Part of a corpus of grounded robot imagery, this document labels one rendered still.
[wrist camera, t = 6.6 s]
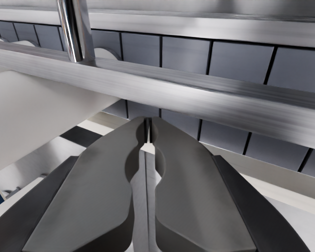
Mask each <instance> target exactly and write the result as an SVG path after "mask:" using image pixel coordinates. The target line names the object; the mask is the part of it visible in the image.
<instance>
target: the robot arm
mask: <svg viewBox="0 0 315 252"><path fill-rule="evenodd" d="M148 133H149V143H150V144H152V145H153V146H154V151H155V170H156V171H157V173H158V174H159V175H160V177H161V180H160V181H159V183H158V184H157V185H156V187H155V191H154V196H155V240H156V244H157V246H158V248H159V249H160V250H161V251H162V252H311V251H310V250H309V248H308V247H307V245H306V244H305V243H304V241H303V240H302V239H301V237H300V236H299V235H298V233H297V232H296V231H295V229H294V228H293V227H292V226H291V225H290V223H289V222H288V221H287V220H286V219H285V218H284V217H283V215H282V214H281V213H280V212H279V211H278V210H277V209H276V208H275V207H274V206H273V205H272V204H271V203H270V202H269V201H268V200H267V199H266V198H265V197H264V196H263V195H262V194H261V193H260V192H259V191H257V190H256V189H255V188H254V187H253V186H252V185H251V184H250V183H249V182H248V181H247V180H246V179H245V178H244V177H243V176H242V175H241V174H240V173H239V172H237V171H236V170H235V169H234V168H233V167H232V166H231V165H230V164H229V163H228V162H227V161H226V160H225V159H224V158H223V157H222V156H221V155H213V154H212V153H211V152H210V151H209V150H208V149H207V148H206V147H205V146H204V145H203V144H201V143H200V142H199V141H198V140H196V139H195V138H194V137H192V136H190V135H189V134H187V133H186V132H184V131H182V130H180V129H179V128H177V127H175V126H174V125H172V124H170V123H169V122H167V121H165V120H163V119H162V118H160V117H158V116H153V117H146V116H139V117H136V118H134V119H132V120H131V121H129V122H127V123H125V124H123V125H121V126H120V127H118V128H116V129H114V130H112V131H111V132H109V133H107V134H105V135H104V136H102V137H101V138H99V139H98V140H96V141H95V142H94V143H92V144H91V145H90V146H89V147H87V148H86V149H85V150H84V151H83V152H82V153H81V154H79V155H78V156H73V155H71V156H70V157H68V158H67V159H66V160H65V161H64V162H63V163H61V164H60V165H59V166H58V167H57V168H55V169H54V170H53V171H52V172H51V173H50V174H48V175H47V176H46V177H45V178H44V179H43V180H41V181H40V182H39V183H38V184H37V185H36V186H34V187H33V188H32V189H31V190H30V191H29V192H27V193H26V194H25V195H24V196H23V197H22V198H20V199H19V200H18V201H17V202H16V203H15V204H13V205H12V206H11V207H10V208H9V209H8V210H7V211H6V212H5V213H3V214H2V215H1V216H0V252H125V251H126V250H127V249H128V248H129V246H130V245H131V242H132V236H133V229H134V221H135V212H134V201H133V191H132V186H131V185H130V182H131V180H132V178H133V176H134V175H135V174H136V173H137V172H138V170H139V169H140V161H139V151H140V149H141V148H142V147H143V145H144V144H147V142H148Z"/></svg>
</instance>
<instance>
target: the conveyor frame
mask: <svg viewBox="0 0 315 252"><path fill-rule="evenodd" d="M88 15H89V21H90V27H91V29H102V30H113V31H125V32H136V33H147V34H159V35H170V36H182V37H193V38H204V39H216V40H227V41H238V42H250V43H261V44H273V45H284V46H295V47H307V48H315V16H297V15H267V14H237V13H208V12H178V11H148V10H118V9H89V8H88ZM0 21H11V22H22V23H34V24H45V25H57V26H61V22H60V18H59V14H58V9H57V7H29V6H0Z"/></svg>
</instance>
